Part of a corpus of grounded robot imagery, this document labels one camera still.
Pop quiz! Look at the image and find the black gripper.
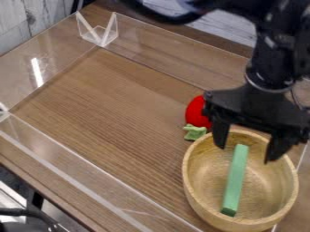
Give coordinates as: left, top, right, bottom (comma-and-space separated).
202, 83, 310, 163

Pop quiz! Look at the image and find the long green block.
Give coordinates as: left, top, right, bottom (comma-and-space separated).
221, 144, 250, 217

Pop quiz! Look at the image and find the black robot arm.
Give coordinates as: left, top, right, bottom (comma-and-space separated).
121, 0, 310, 162

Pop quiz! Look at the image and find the brown wooden bowl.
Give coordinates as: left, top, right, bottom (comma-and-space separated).
182, 129, 300, 232

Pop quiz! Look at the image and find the red plush strawberry toy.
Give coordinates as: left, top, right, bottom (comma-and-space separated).
183, 95, 213, 140

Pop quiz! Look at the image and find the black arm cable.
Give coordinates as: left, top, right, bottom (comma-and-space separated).
289, 87, 310, 111

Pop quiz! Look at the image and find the black metal table frame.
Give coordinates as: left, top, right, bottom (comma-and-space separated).
0, 164, 83, 232

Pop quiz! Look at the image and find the black cable at corner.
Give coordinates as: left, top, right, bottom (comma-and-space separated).
0, 208, 59, 232

